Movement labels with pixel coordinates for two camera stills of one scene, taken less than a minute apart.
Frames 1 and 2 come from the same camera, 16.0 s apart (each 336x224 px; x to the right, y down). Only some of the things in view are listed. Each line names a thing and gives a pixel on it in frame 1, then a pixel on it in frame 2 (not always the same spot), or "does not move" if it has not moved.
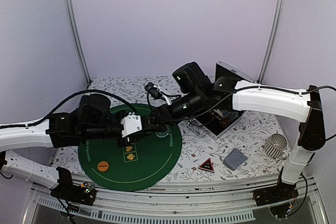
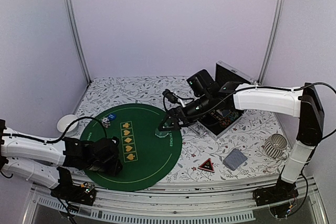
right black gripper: (159, 119) to (173, 113)
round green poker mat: (151, 159) does not move
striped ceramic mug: (275, 146) does not move
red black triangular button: (207, 165) does not move
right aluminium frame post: (277, 26) does not move
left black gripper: (131, 138) to (114, 170)
